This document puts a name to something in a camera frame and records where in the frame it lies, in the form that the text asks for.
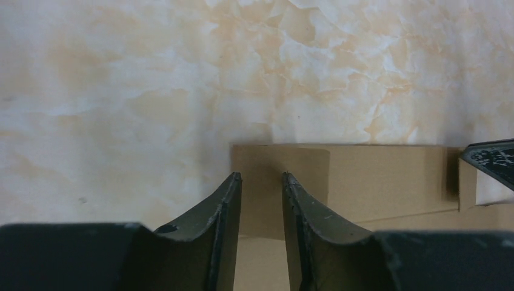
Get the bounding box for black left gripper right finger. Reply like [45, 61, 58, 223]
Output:
[282, 172, 513, 290]

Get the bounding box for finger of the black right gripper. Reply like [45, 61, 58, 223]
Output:
[461, 139, 513, 190]

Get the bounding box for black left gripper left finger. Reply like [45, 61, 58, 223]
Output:
[1, 172, 242, 290]

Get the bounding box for brown cardboard box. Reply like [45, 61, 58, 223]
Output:
[231, 144, 513, 290]

